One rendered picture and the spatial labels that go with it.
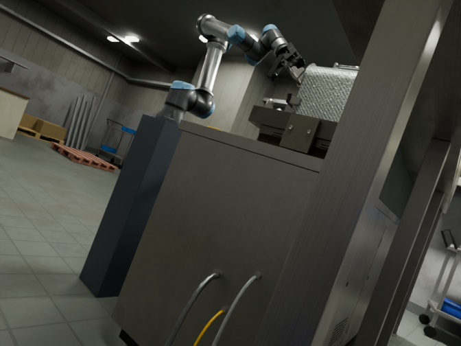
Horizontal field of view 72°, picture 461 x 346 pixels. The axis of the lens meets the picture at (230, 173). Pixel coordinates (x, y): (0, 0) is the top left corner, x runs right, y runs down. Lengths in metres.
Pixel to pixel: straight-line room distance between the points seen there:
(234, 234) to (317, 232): 0.66
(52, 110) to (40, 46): 1.53
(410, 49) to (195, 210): 0.86
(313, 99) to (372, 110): 0.92
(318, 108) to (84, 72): 8.71
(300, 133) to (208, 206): 0.38
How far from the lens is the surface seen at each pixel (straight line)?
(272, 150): 1.00
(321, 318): 0.38
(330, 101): 1.28
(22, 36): 9.23
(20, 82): 9.20
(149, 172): 1.57
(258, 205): 0.98
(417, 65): 0.41
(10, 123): 6.69
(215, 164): 1.10
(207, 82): 1.80
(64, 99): 9.51
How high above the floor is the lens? 0.76
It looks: 1 degrees up
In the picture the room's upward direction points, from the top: 21 degrees clockwise
